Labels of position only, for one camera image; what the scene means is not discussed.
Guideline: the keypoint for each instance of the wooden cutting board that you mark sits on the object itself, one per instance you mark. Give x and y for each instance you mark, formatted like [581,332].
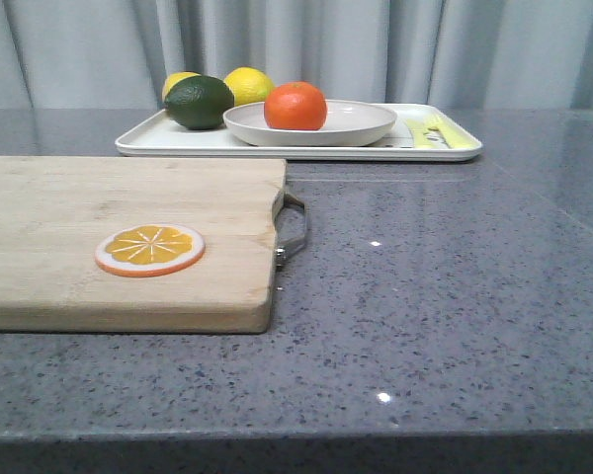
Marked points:
[55,211]

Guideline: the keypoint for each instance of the orange mandarin fruit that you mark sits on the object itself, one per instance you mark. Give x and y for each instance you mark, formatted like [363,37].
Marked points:
[296,106]

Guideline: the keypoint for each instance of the yellow lemon right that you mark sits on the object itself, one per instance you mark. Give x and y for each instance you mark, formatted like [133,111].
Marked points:
[248,85]

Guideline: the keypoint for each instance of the green lime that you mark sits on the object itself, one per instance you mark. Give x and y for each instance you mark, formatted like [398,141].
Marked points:
[199,102]

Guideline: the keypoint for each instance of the yellow plastic knife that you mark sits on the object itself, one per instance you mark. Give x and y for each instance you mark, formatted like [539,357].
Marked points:
[419,134]

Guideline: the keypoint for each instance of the yellow lemon left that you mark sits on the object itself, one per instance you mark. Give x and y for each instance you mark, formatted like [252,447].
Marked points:
[174,79]

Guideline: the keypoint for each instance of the metal cutting board handle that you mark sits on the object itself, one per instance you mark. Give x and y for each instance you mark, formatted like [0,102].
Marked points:
[286,248]

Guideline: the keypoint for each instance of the white rectangular tray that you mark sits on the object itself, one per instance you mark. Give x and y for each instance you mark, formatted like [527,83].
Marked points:
[353,131]

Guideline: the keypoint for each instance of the yellow plastic fork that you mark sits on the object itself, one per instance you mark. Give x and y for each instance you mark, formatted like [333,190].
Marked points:
[452,136]

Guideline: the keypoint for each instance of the grey curtain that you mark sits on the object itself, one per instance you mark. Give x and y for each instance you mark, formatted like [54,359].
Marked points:
[451,54]

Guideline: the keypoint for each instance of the orange slice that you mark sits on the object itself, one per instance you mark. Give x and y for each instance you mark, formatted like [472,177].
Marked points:
[150,250]

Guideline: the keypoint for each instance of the yellow lemon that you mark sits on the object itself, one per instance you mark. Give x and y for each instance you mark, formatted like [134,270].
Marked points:
[174,79]
[248,85]

